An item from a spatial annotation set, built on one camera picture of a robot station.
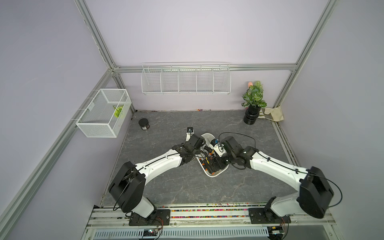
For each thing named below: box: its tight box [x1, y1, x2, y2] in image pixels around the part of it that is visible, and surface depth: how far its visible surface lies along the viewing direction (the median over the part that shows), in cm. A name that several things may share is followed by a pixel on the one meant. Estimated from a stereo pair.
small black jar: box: [138, 118, 150, 130], surface depth 111 cm
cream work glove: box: [264, 105, 284, 122], surface depth 121 cm
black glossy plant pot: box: [243, 104, 262, 125], surface depth 110 cm
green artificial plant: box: [241, 80, 268, 108], surface depth 96 cm
